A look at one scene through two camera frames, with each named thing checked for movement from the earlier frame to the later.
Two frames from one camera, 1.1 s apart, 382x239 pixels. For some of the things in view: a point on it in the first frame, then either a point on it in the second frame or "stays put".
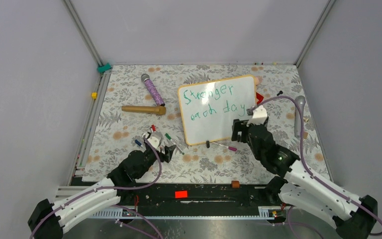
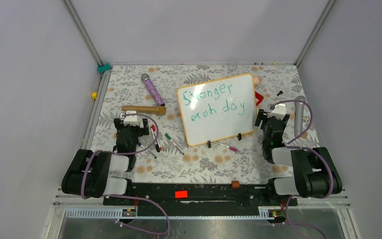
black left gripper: x=166 y=156 to x=141 y=131
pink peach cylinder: x=258 y=79 stays put
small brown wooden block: x=235 y=184 stays put
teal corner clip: x=102 y=68 stays put
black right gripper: x=239 y=125 to x=262 y=115
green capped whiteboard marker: x=169 y=138 stays put
